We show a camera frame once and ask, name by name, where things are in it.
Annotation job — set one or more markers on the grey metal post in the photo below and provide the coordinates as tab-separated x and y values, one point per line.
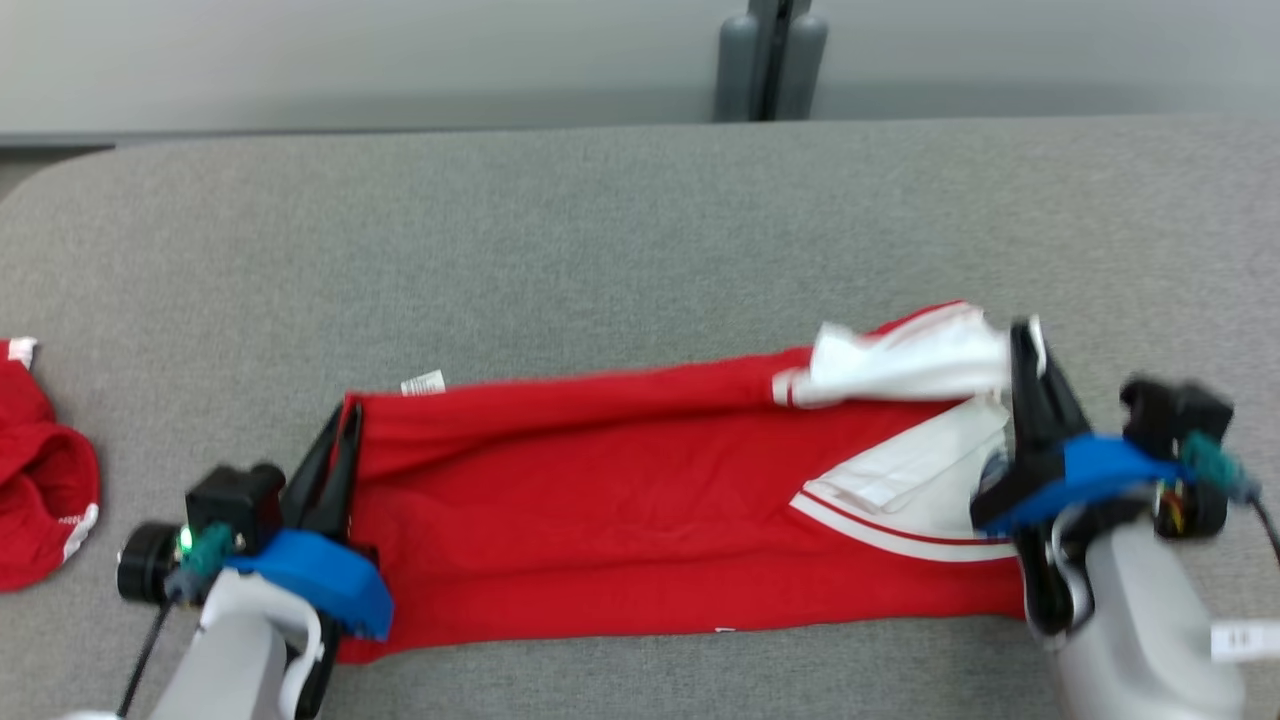
770	60

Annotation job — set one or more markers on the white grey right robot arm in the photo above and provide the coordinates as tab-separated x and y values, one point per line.
1140	620

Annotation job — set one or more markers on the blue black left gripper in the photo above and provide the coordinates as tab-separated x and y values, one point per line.
320	580

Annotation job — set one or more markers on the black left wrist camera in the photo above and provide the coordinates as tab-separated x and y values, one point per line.
230	510

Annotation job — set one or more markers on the red shorts with white stripe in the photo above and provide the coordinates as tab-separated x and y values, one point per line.
45	480

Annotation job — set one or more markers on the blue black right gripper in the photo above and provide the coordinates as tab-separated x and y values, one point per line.
1090	470

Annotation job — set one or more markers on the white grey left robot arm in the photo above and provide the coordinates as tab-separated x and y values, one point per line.
230	660

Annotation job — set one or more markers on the red white-trimmed jersey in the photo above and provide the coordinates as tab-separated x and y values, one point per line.
600	500

